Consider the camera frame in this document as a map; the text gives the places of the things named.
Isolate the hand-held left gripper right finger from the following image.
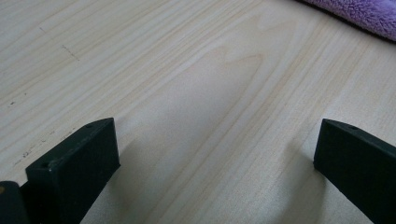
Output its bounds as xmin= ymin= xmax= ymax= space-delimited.
xmin=313 ymin=118 xmax=396 ymax=224

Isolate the purple cloth with black trim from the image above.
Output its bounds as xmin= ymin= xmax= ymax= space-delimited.
xmin=294 ymin=0 xmax=396 ymax=44

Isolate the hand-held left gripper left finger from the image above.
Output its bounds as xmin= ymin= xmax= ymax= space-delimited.
xmin=25 ymin=117 xmax=121 ymax=224

